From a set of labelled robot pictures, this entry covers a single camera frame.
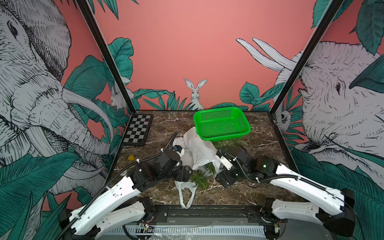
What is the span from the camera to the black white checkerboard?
1.01 m

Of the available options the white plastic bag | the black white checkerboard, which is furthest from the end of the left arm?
the black white checkerboard

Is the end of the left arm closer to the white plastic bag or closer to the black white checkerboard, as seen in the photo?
the white plastic bag
